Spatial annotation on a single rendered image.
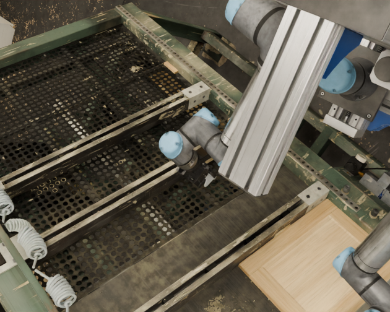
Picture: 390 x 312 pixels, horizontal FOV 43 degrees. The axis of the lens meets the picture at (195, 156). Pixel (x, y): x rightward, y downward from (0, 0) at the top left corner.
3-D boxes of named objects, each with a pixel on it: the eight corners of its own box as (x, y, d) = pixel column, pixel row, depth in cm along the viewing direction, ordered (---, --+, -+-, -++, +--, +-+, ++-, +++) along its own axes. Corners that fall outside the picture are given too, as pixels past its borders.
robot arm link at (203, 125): (230, 134, 154) (205, 158, 154) (208, 111, 159) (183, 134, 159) (223, 124, 147) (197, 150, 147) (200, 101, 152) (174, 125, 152)
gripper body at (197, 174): (185, 178, 174) (171, 166, 164) (200, 158, 175) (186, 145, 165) (200, 189, 170) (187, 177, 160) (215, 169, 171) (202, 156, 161)
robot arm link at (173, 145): (186, 138, 147) (165, 158, 147) (200, 152, 156) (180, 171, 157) (172, 123, 151) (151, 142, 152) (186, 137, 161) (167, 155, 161)
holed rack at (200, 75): (361, 208, 192) (361, 207, 192) (356, 212, 191) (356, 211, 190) (120, 5, 268) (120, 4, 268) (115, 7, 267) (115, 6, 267)
